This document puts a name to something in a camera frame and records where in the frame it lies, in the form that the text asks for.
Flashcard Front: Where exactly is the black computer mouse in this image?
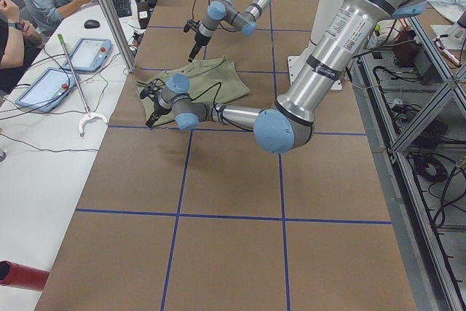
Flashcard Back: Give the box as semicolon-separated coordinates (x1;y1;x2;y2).
84;19;100;29

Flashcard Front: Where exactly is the person forearm with watch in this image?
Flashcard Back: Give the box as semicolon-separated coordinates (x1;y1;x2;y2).
0;0;44;95

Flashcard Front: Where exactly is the grey aluminium frame post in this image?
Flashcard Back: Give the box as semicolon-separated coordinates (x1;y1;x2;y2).
98;0;136;73

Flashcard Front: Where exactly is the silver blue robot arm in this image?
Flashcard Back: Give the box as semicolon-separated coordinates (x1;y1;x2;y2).
183;0;272;62
140;0;427;154

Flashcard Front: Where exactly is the olive green long-sleeve shirt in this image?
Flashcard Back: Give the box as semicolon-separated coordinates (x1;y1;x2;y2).
136;56;250;130

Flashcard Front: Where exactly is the red tube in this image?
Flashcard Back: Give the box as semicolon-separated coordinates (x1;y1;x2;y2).
1;261;50;291

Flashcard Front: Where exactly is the white grabber stick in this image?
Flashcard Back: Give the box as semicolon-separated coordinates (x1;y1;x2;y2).
58;34;108;137

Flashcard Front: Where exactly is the blue teach pendant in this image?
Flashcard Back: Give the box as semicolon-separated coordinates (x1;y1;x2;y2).
15;67;76;112
65;38;112;73

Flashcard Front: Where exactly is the black keyboard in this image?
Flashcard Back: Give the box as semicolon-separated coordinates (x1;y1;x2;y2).
111;0;132;17

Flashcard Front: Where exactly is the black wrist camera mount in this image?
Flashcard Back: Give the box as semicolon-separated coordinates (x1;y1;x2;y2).
139;84;161;101
183;19;200;33

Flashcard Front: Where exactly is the lower blue teach pendant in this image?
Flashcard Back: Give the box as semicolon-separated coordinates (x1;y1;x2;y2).
15;67;76;112

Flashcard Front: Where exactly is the upper blue teach pendant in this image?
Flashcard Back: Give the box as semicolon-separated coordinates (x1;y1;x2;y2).
65;38;112;73

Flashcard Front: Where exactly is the aluminium side frame rack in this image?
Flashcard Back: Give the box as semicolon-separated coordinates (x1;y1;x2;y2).
351;9;465;310

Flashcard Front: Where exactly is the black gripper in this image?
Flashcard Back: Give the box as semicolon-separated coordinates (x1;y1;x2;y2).
146;92;171;127
188;30;212;62

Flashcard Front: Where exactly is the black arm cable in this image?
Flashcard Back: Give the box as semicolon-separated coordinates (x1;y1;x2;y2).
191;0;241;34
189;82;256;133

